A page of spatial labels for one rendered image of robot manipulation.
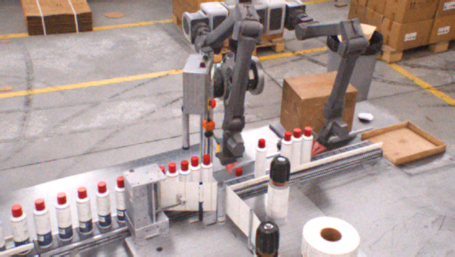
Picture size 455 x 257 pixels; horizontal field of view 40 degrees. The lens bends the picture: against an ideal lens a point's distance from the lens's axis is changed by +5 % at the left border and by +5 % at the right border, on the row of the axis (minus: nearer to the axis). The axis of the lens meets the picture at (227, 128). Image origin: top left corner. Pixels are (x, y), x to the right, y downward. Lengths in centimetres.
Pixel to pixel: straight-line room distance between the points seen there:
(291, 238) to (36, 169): 249
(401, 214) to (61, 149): 275
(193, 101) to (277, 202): 53
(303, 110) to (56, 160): 219
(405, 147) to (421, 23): 310
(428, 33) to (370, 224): 385
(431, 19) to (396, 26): 34
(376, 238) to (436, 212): 34
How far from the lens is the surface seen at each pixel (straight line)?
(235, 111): 236
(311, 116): 300
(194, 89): 235
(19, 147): 477
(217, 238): 241
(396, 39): 610
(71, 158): 456
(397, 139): 325
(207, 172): 252
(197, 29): 272
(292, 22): 293
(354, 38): 254
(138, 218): 234
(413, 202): 283
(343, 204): 273
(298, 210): 257
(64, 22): 667
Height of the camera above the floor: 247
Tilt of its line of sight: 31 degrees down
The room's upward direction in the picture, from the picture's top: 1 degrees clockwise
